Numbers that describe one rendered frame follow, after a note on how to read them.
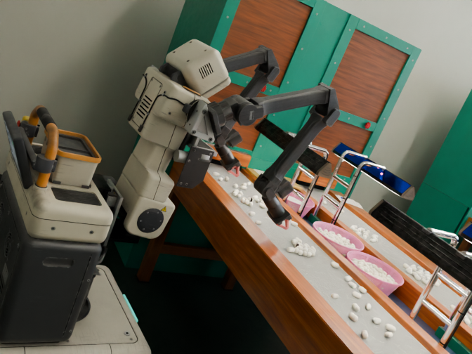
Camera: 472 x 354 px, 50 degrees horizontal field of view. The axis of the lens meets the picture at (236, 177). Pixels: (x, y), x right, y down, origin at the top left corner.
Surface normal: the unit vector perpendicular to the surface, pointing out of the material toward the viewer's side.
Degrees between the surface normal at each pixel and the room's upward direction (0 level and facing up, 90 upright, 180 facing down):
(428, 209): 90
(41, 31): 90
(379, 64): 90
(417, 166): 90
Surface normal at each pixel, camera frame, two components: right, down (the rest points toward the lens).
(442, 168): -0.80, -0.16
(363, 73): 0.41, 0.41
